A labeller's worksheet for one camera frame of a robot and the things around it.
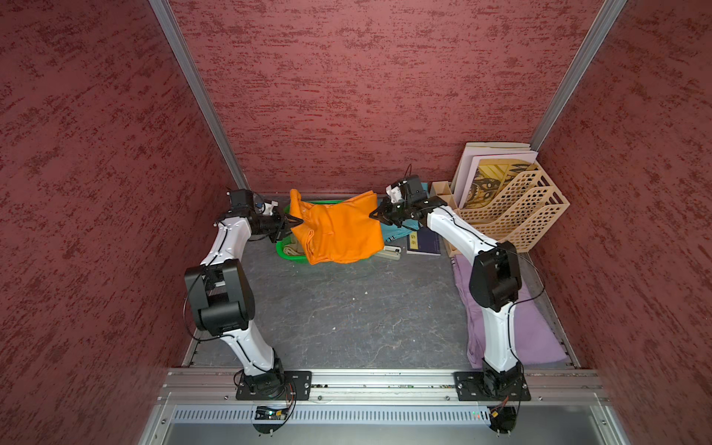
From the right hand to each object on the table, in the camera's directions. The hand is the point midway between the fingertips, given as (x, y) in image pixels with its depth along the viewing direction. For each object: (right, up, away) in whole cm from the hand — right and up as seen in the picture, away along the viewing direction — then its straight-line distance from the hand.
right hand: (370, 217), depth 91 cm
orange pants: (-10, -5, +1) cm, 11 cm away
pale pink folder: (+38, +24, +6) cm, 45 cm away
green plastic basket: (-32, -9, +3) cm, 33 cm away
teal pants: (+9, -5, +11) cm, 15 cm away
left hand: (-22, -3, -4) cm, 23 cm away
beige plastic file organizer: (+54, +2, +6) cm, 54 cm away
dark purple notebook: (+20, -9, +10) cm, 24 cm away
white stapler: (+7, -13, +10) cm, 18 cm away
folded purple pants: (+51, -38, -9) cm, 64 cm away
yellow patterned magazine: (+44, +15, +6) cm, 47 cm away
